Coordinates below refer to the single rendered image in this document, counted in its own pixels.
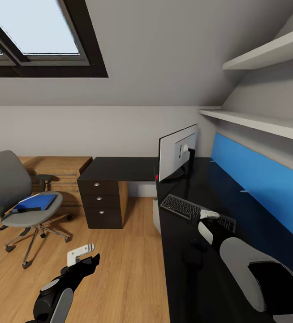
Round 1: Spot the monitor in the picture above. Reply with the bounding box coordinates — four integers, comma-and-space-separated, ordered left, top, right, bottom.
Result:
156, 124, 198, 182

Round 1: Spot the swivel chair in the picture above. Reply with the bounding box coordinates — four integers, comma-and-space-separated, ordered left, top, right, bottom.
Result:
0, 150, 72, 269

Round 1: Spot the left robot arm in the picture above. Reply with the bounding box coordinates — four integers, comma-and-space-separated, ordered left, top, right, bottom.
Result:
26, 244, 100, 323

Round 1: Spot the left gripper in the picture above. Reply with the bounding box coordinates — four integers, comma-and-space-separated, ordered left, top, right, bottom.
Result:
61, 254, 100, 284

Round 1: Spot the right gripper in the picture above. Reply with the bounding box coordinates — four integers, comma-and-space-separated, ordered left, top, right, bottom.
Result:
188, 218, 206, 230

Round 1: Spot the keyboard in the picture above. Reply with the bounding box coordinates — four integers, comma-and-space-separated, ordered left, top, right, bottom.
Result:
160, 194, 236, 234

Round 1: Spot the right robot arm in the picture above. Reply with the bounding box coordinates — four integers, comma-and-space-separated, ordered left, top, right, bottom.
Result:
188, 210, 293, 323

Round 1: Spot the folder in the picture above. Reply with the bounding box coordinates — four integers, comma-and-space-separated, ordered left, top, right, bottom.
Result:
11, 194, 56, 213

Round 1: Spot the mouse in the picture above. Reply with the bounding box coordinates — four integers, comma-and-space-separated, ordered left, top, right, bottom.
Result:
192, 237, 208, 250

